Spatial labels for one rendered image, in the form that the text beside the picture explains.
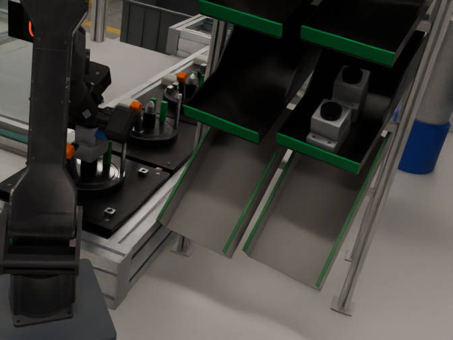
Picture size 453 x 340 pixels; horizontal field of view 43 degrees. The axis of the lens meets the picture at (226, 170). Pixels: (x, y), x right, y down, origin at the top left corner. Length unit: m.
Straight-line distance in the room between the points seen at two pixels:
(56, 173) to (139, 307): 0.43
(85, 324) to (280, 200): 0.42
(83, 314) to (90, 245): 0.28
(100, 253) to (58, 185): 0.33
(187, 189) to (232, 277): 0.21
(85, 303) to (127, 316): 0.28
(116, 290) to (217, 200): 0.22
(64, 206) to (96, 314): 0.14
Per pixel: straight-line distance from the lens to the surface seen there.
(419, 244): 1.39
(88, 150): 1.06
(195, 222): 0.96
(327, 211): 0.95
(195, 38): 2.22
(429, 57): 0.90
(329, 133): 0.82
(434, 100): 1.65
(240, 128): 0.84
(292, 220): 0.95
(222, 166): 0.98
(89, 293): 0.73
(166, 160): 1.22
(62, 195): 0.64
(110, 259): 0.94
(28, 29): 1.21
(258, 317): 1.03
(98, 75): 1.02
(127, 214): 1.03
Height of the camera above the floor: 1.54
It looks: 28 degrees down
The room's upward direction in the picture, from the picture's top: 11 degrees clockwise
